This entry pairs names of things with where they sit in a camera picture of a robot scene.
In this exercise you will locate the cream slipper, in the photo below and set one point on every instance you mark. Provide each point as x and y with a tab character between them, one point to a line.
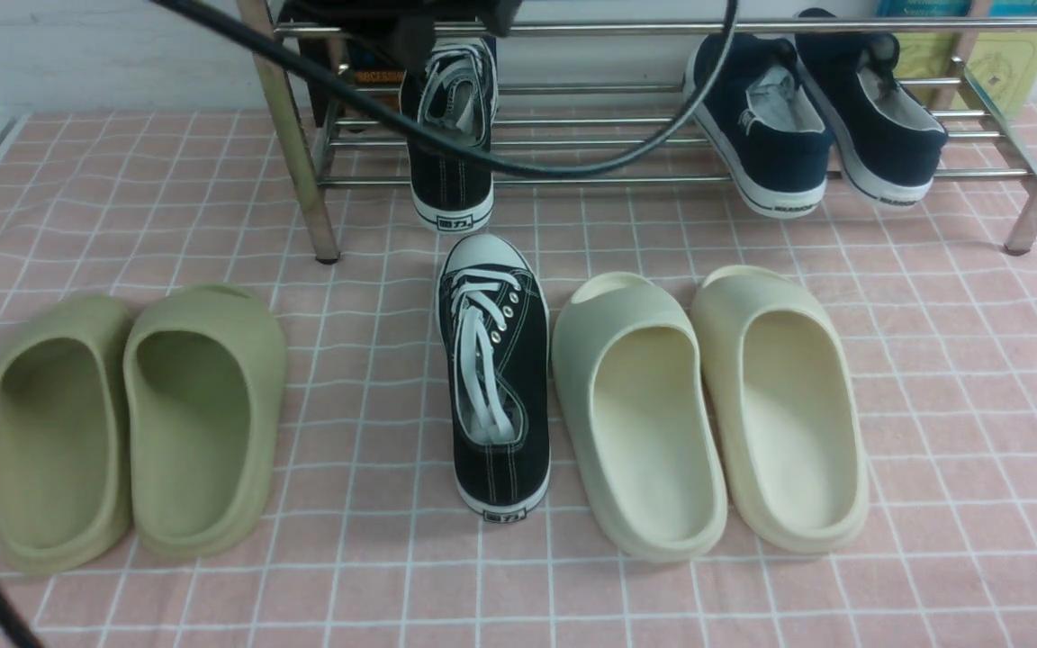
786	415
626	365

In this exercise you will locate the green slipper, inner right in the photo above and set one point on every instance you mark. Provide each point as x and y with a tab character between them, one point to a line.
204	371

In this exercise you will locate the green teal book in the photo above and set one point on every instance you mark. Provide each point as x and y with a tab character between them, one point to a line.
1005	63

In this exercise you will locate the cream slipper, left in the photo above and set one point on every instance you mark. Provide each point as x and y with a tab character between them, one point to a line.
626	365

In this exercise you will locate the navy sneaker, left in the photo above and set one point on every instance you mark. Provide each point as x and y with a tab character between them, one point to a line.
763	122

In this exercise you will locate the black book with orange text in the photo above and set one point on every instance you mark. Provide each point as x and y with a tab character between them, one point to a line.
358	66

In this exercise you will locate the navy sneaker, right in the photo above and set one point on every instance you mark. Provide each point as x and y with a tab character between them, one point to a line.
889	144

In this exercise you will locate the cream slipper, right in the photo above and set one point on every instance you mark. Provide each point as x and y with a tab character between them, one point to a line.
786	415

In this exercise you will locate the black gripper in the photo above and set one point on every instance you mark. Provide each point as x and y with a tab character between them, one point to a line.
404	32

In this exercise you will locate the black canvas sneaker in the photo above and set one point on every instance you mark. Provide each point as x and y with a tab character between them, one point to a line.
455	95
495	325

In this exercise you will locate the green slipper, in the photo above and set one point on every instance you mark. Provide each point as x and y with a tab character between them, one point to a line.
65	474
204	371

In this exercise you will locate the pink checked cloth mat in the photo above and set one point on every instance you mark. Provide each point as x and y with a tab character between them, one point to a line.
364	542

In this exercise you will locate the green slipper, outer left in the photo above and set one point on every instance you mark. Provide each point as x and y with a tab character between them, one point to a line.
65	474

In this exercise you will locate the navy sneaker, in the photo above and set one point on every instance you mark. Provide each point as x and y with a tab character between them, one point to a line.
889	144
763	122

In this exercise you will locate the metal shoe rack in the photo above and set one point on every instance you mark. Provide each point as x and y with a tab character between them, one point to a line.
281	73

